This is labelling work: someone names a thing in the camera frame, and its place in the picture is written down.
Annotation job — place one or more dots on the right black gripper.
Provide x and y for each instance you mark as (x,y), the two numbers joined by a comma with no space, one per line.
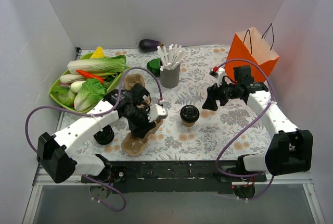
(216,95)

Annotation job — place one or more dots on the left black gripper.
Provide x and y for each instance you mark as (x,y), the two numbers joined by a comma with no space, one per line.
(140,126)

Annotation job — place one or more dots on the cardboard cup carrier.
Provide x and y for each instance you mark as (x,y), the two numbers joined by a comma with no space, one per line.
(134,146)
(131,80)

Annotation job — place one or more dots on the brown paper coffee cup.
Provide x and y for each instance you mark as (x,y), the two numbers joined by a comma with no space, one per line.
(188,124)

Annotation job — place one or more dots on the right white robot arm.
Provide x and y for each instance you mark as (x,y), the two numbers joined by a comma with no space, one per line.
(290,149)

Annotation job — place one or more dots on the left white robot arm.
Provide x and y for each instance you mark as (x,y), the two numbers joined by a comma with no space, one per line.
(56,152)

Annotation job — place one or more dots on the floral table mat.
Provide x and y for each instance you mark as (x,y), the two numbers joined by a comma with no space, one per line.
(231,130)

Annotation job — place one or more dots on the grey straw holder cup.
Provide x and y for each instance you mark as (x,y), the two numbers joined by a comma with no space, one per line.
(169,78)

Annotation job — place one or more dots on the orange paper bag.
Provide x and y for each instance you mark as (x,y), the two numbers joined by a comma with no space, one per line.
(251,47)

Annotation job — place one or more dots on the green lettuce leaf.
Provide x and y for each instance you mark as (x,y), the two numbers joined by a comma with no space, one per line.
(91,92)

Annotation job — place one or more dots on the red chili pepper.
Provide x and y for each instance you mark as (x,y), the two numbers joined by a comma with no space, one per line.
(88,75)

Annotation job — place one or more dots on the green pepper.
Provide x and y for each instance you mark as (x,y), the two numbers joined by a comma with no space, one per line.
(154,66)

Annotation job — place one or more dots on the napa cabbage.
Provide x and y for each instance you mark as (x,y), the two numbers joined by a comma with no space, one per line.
(98,65)

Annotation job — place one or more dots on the green vegetable tray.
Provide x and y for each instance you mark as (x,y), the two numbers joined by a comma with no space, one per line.
(64,94)

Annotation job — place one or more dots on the purple eggplant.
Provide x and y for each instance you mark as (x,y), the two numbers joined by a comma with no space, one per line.
(148,45)

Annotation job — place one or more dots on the yellow corn cob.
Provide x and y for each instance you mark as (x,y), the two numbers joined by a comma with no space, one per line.
(98,53)

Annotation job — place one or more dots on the white radish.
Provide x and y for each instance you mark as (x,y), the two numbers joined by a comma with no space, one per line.
(70,78)

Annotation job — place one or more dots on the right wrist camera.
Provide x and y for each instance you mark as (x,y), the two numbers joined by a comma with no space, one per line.
(218,73)

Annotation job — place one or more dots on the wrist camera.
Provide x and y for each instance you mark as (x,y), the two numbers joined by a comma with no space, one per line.
(218,73)
(156,112)

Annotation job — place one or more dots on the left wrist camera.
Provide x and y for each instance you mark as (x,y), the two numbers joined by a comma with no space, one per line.
(156,112)

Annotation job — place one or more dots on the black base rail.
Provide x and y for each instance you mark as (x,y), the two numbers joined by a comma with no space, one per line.
(174,185)

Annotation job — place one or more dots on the aluminium frame rail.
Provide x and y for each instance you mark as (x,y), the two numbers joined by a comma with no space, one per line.
(126,171)

